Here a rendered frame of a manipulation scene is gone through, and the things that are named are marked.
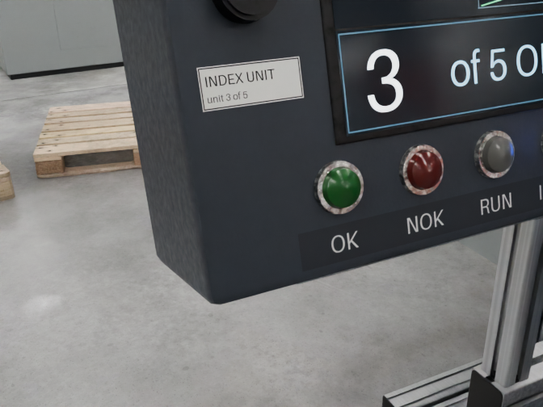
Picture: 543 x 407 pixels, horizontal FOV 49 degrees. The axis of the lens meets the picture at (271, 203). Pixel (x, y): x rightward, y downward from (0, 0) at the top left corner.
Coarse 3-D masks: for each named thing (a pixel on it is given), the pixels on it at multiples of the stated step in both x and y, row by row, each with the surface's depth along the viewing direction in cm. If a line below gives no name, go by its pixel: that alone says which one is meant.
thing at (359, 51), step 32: (352, 32) 29; (384, 32) 30; (416, 32) 30; (352, 64) 29; (384, 64) 30; (416, 64) 30; (352, 96) 29; (384, 96) 30; (416, 96) 31; (352, 128) 29; (384, 128) 30
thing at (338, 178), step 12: (324, 168) 29; (336, 168) 29; (348, 168) 29; (324, 180) 29; (336, 180) 29; (348, 180) 29; (360, 180) 30; (324, 192) 29; (336, 192) 29; (348, 192) 29; (360, 192) 30; (324, 204) 29; (336, 204) 29; (348, 204) 29
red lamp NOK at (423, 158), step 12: (420, 144) 31; (408, 156) 31; (420, 156) 31; (432, 156) 31; (408, 168) 31; (420, 168) 31; (432, 168) 31; (408, 180) 31; (420, 180) 31; (432, 180) 31; (420, 192) 31
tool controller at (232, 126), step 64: (128, 0) 31; (192, 0) 26; (256, 0) 25; (320, 0) 28; (384, 0) 29; (448, 0) 31; (512, 0) 33; (128, 64) 34; (192, 64) 26; (256, 64) 27; (320, 64) 28; (448, 64) 31; (512, 64) 33; (192, 128) 26; (256, 128) 28; (320, 128) 29; (448, 128) 32; (512, 128) 34; (192, 192) 27; (256, 192) 28; (384, 192) 31; (448, 192) 32; (512, 192) 34; (192, 256) 29; (256, 256) 28; (320, 256) 30; (384, 256) 31
